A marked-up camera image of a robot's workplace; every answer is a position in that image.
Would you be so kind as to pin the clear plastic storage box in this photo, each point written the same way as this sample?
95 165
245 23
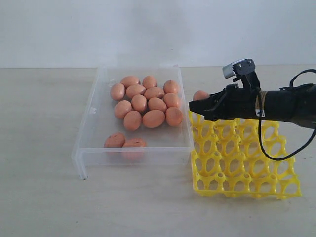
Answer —
166 145

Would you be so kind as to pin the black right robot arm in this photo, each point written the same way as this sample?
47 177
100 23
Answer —
290 104

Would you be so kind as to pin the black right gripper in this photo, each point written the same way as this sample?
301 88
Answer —
229 104

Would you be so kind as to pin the brown egg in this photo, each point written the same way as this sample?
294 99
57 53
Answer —
200 95
153 118
157 104
122 108
149 82
132 120
116 140
134 143
129 81
139 103
171 100
135 89
117 91
154 92
173 116
171 86

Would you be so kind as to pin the yellow plastic egg tray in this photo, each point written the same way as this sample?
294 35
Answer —
227 160

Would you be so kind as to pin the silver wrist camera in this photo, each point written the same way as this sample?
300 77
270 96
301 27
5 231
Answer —
239 68

